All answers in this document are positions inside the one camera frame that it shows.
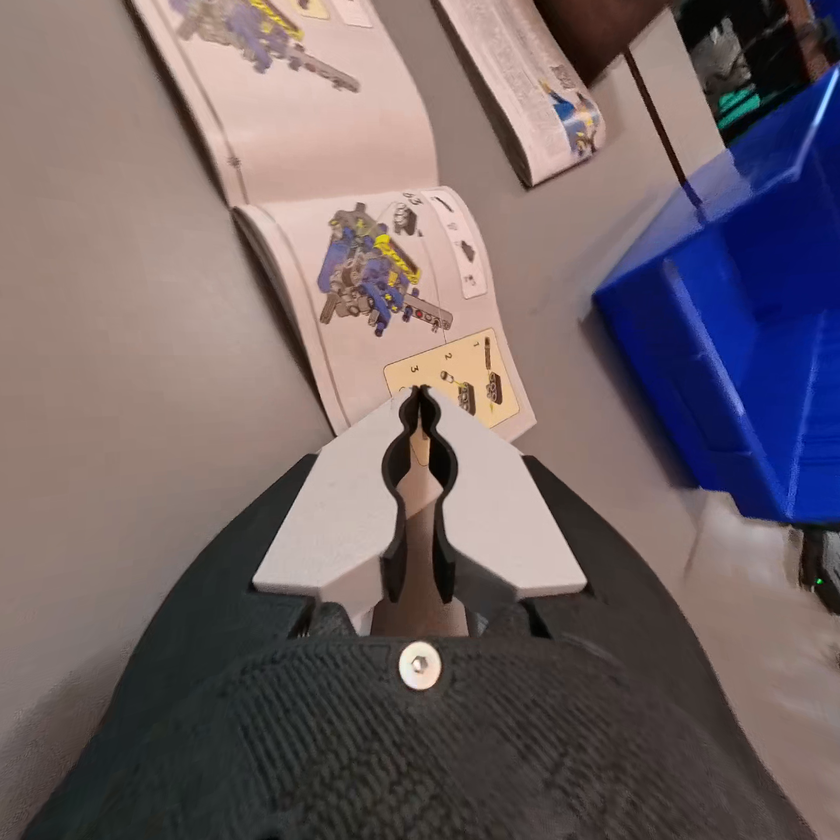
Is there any open lego instruction booklet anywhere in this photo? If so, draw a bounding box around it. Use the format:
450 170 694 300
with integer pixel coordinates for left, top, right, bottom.
125 0 538 442

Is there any closed lego booklet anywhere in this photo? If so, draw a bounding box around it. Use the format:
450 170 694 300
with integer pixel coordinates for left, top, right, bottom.
433 0 606 190

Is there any lego set box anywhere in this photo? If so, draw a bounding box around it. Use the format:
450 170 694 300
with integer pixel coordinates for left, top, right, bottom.
535 0 677 90

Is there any blue plastic storage bin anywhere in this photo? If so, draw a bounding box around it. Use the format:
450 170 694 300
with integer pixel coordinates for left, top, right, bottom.
592 62 840 526

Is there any black electronic device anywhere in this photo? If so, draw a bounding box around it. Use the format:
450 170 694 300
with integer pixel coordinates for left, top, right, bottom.
797 525 840 614

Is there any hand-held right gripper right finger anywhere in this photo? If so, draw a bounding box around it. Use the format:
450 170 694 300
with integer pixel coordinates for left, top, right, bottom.
420 387 588 634

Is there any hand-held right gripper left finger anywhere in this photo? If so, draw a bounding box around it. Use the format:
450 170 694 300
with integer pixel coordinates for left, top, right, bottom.
252 387 421 634

